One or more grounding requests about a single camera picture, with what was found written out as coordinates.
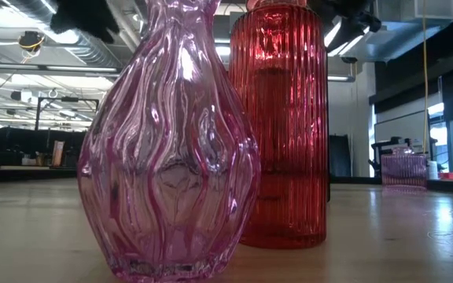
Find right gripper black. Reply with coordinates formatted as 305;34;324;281
308;0;382;53

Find red ribbed cylinder vase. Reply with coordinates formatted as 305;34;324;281
227;0;329;250

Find pink ribbed glass vase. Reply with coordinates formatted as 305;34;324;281
381;146;429;194

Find pink wavy glass vase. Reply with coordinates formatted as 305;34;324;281
75;0;262;283

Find short ceiling light strip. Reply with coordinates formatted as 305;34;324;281
327;74;356;83

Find long ceiling light strip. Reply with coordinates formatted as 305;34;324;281
0;61;120;76

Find black standing panel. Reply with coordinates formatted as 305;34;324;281
328;134;352;178

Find peach paper bag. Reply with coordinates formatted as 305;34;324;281
51;140;66;167

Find black desk row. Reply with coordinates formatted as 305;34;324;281
0;126;87;168

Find white paper roll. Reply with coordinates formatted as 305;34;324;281
426;160;440;181

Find yellow black ceiling cable reel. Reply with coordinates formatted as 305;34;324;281
17;30;46;54

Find black overhead gantry frame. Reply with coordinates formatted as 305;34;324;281
34;96;100;131

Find black table edge rail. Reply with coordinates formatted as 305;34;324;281
328;175;369;186

